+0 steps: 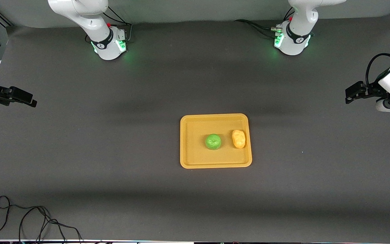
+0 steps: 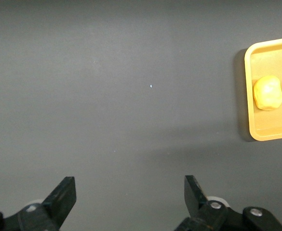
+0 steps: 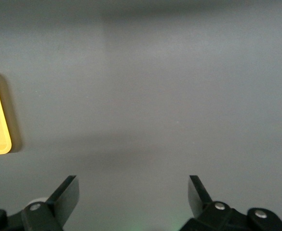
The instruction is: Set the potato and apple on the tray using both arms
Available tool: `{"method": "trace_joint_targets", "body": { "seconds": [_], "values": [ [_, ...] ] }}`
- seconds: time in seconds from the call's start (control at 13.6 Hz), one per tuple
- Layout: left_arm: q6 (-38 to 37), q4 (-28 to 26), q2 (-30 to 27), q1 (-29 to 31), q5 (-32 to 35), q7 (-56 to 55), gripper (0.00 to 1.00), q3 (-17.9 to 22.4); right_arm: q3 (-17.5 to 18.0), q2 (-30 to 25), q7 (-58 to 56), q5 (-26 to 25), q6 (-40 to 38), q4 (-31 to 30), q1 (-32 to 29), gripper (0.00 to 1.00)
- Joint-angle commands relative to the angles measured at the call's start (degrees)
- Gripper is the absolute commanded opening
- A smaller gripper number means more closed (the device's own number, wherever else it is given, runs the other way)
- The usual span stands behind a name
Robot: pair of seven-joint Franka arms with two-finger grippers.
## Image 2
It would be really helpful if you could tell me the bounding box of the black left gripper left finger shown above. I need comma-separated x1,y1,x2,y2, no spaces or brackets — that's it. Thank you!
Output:
17,177,77,231

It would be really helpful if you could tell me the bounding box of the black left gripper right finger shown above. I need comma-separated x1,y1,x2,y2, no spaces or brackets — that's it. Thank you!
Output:
174,175,228,231

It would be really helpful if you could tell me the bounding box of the yellow rectangular tray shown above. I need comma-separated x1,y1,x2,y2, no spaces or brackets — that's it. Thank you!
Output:
244,36,282,141

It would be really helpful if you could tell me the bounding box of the yellow potato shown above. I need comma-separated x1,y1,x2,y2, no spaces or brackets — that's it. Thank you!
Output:
253,75,282,111

